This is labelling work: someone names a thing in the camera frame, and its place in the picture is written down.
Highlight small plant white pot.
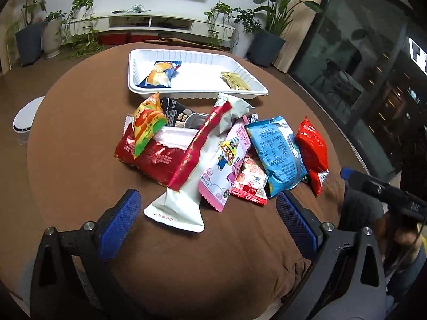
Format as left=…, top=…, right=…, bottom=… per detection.
left=42, top=10, right=67, bottom=59

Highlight white plastic tray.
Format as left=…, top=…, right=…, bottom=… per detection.
left=128, top=49, right=269, bottom=100

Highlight dark red snack packet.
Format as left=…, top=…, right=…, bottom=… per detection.
left=114, top=113, right=201, bottom=187

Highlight small red white packet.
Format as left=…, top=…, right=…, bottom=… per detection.
left=231, top=151, right=269, bottom=206

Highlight tall plant dark grey pot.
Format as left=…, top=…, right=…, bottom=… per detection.
left=7, top=0, right=47, bottom=66

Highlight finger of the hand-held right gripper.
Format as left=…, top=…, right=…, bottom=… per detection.
left=340, top=168, right=427, bottom=219

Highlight red storage box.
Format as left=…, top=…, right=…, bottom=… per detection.
left=98, top=33, right=129, bottom=45

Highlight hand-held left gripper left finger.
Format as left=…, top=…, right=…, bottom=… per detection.
left=30, top=188, right=142, bottom=320

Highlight light blue snack packet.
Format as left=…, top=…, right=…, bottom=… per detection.
left=245, top=116, right=308, bottom=198

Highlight large leafy plant dark pot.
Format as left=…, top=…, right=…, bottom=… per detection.
left=246, top=0, right=326, bottom=67

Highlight cable bundle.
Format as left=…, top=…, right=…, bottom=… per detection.
left=112, top=5, right=151, bottom=14

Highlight pink cartoon snack packet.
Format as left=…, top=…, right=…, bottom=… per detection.
left=198, top=115, right=252, bottom=213

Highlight person's right hand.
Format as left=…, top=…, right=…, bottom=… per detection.
left=380, top=211, right=422, bottom=264

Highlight glass sliding door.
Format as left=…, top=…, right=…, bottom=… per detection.
left=288, top=0, right=427, bottom=187

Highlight bright red snack packet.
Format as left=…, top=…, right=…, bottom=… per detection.
left=295, top=117, right=330, bottom=197

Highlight black snack packet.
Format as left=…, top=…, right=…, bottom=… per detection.
left=160, top=97, right=259, bottom=130

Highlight blue bread packet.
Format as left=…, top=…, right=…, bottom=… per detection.
left=138, top=61, right=182, bottom=88

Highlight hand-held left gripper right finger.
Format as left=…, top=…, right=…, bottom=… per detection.
left=275, top=191, right=388, bottom=320

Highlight brown wooden chair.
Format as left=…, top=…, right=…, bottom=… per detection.
left=159, top=37, right=231, bottom=53

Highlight long red white packet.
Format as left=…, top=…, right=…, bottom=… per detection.
left=143, top=93, right=256, bottom=233

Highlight person's grey pants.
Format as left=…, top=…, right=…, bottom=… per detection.
left=18, top=240, right=427, bottom=320

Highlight white television cabinet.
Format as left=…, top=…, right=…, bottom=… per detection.
left=72, top=13, right=241, bottom=49

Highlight orange green chip bag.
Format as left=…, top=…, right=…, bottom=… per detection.
left=133, top=92, right=168, bottom=159

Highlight yellow green snack packet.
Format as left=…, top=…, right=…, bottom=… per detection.
left=219, top=71, right=251, bottom=91

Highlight bushy plant white pot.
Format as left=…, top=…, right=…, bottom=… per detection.
left=232, top=8, right=262, bottom=59

